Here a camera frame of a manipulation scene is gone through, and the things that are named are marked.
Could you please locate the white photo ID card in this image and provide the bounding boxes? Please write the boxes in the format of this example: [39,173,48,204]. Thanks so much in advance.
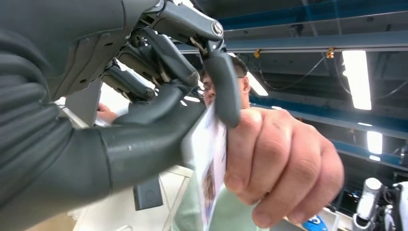
[181,103,229,231]

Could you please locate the person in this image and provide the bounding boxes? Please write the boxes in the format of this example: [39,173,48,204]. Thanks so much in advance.
[95,55,345,231]

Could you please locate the black adapter box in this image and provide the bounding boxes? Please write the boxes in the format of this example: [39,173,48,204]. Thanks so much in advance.
[133,175,164,212]

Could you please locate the standing humanoid robot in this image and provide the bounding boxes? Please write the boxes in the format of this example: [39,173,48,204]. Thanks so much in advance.
[352,177,408,231]

